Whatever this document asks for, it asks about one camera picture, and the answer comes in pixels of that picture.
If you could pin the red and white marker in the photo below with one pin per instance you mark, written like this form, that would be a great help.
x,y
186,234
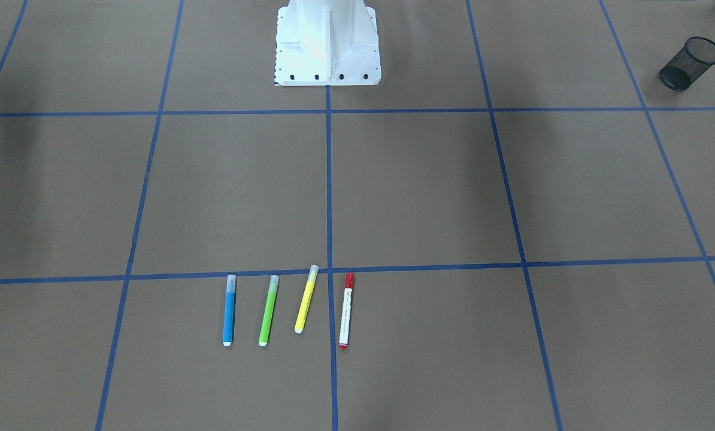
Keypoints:
x,y
343,340

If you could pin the yellow marker pen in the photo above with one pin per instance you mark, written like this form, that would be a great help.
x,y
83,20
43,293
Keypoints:
x,y
304,307

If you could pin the green marker pen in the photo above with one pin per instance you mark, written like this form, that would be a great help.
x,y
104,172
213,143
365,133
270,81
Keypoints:
x,y
268,313

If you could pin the blue marker pen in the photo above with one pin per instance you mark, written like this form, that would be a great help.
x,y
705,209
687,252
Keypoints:
x,y
229,311

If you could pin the black mesh pen cup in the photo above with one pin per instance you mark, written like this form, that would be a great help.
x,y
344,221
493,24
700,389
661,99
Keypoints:
x,y
696,56

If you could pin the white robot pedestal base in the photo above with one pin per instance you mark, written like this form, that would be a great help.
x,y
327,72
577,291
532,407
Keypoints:
x,y
327,43

